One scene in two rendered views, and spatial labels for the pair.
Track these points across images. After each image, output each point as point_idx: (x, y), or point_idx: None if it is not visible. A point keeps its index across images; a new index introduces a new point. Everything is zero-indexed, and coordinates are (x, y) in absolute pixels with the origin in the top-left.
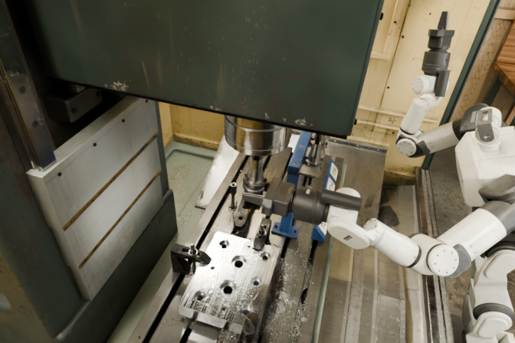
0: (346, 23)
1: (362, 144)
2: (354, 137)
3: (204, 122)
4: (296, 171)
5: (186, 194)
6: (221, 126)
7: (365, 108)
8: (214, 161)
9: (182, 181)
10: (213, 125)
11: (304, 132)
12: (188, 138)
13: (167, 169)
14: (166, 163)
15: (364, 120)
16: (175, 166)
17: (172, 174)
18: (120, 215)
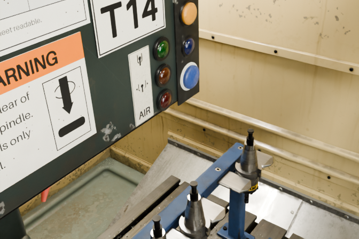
0: None
1: (356, 216)
2: (342, 202)
3: (141, 138)
4: None
5: (89, 237)
6: (161, 148)
7: (356, 158)
8: (130, 198)
9: (94, 216)
10: (151, 145)
11: (181, 199)
12: (125, 157)
13: (85, 194)
14: (89, 186)
15: (357, 178)
16: (96, 192)
17: (87, 204)
18: None
